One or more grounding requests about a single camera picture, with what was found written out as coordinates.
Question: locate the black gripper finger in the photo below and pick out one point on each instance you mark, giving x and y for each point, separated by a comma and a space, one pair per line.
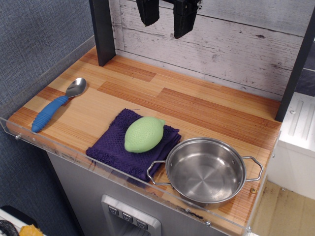
149, 11
184, 12

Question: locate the green plastic lime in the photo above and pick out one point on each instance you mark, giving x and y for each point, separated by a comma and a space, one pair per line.
144, 134

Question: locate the stainless steel pot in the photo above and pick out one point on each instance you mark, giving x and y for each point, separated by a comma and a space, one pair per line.
206, 172

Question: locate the purple folded towel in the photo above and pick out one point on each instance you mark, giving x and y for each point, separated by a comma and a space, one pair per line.
110, 149

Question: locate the white appliance at right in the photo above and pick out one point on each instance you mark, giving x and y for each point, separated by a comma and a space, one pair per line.
292, 164

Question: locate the silver dispenser button panel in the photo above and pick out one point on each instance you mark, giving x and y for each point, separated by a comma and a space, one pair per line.
125, 220

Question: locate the yellow and black object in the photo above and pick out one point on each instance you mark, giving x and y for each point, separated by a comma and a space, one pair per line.
15, 223

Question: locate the black left shelf post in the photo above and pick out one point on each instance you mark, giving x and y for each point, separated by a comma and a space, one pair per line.
103, 31

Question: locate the black shelf post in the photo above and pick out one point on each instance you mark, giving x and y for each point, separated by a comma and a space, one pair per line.
297, 69
103, 31

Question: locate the blue handled metal spoon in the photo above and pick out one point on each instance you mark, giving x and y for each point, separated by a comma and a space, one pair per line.
76, 88

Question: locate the black right shelf post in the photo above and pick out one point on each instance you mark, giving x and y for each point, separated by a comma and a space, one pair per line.
297, 69

